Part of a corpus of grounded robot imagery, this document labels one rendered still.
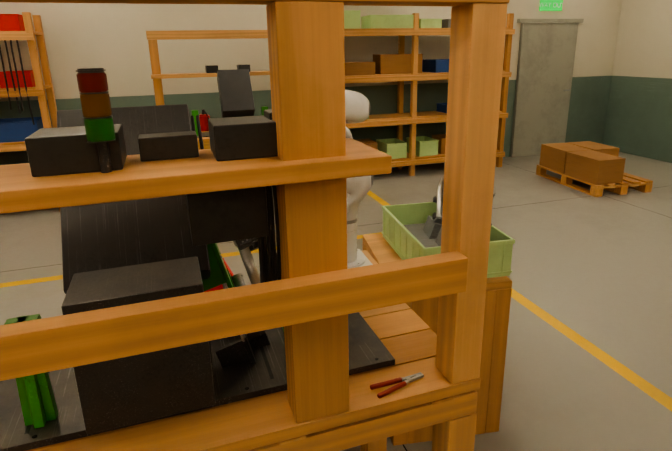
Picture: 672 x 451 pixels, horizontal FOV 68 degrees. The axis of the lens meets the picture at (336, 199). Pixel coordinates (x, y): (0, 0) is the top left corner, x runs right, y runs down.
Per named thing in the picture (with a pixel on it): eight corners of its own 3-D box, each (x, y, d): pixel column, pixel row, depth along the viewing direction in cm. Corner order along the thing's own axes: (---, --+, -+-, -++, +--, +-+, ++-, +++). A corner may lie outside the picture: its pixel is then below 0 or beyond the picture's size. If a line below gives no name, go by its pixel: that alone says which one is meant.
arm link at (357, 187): (330, 215, 217) (330, 161, 211) (373, 216, 215) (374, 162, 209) (327, 223, 206) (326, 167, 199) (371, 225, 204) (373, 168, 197)
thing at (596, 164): (535, 174, 710) (538, 143, 697) (584, 170, 727) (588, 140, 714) (594, 197, 598) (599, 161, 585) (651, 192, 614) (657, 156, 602)
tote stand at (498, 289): (363, 359, 294) (362, 234, 271) (447, 350, 302) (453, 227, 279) (393, 446, 230) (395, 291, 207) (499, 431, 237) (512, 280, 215)
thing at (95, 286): (95, 387, 134) (73, 272, 124) (210, 364, 143) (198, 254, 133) (86, 435, 117) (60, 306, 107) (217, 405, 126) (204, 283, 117)
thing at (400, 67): (504, 167, 754) (516, 10, 690) (312, 187, 667) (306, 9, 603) (483, 160, 803) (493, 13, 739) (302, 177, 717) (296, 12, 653)
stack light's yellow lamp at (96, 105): (85, 116, 95) (81, 92, 94) (113, 115, 97) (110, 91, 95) (81, 120, 91) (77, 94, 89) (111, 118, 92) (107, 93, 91)
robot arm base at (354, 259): (319, 253, 224) (319, 213, 219) (361, 251, 226) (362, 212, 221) (322, 270, 206) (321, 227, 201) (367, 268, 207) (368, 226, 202)
